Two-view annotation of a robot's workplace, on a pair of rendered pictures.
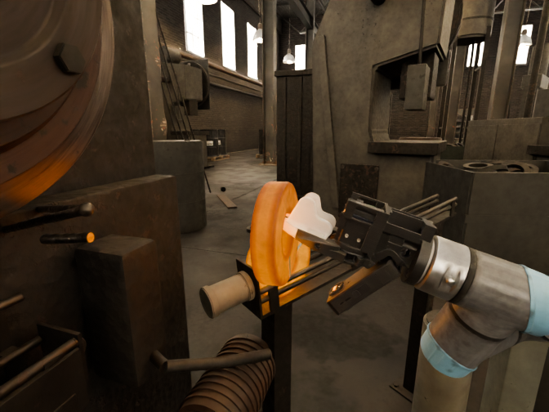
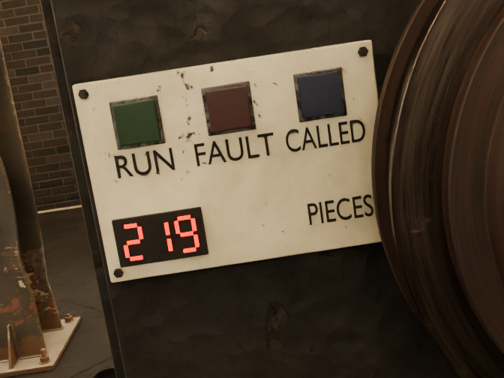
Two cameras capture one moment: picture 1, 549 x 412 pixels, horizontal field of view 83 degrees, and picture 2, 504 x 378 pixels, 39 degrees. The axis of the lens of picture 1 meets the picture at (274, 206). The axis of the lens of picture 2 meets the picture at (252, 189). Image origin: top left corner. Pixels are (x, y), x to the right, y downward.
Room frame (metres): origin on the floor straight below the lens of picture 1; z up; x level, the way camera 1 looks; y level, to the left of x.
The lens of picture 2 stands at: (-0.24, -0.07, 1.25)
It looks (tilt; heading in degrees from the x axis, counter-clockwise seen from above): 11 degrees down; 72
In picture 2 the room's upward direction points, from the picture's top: 9 degrees counter-clockwise
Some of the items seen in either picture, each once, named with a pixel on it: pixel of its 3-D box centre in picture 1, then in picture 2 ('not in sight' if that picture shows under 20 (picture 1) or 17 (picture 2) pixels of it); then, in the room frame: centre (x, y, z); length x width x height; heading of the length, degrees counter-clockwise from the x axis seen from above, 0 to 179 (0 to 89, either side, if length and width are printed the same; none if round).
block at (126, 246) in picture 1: (122, 308); not in sight; (0.47, 0.26, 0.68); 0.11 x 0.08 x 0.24; 71
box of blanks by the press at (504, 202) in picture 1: (506, 214); not in sight; (2.15, -1.68, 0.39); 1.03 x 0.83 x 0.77; 86
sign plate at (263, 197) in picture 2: not in sight; (237, 163); (-0.05, 0.53, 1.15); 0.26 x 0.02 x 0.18; 161
